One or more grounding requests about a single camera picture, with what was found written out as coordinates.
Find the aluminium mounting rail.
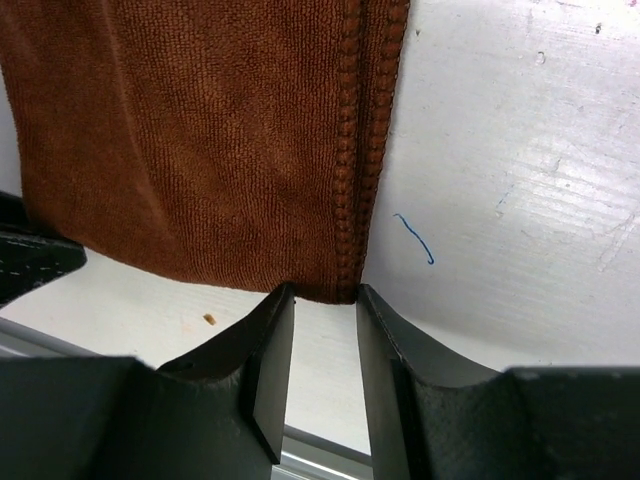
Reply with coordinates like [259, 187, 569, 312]
[1, 320, 372, 479]

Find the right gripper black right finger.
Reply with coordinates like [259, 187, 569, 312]
[356, 284, 498, 479]

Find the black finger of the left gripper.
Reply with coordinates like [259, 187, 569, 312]
[0, 192, 86, 306]

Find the brown microfiber towel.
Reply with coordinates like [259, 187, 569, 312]
[1, 1, 410, 304]

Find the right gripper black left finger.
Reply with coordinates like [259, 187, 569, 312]
[159, 284, 295, 479]

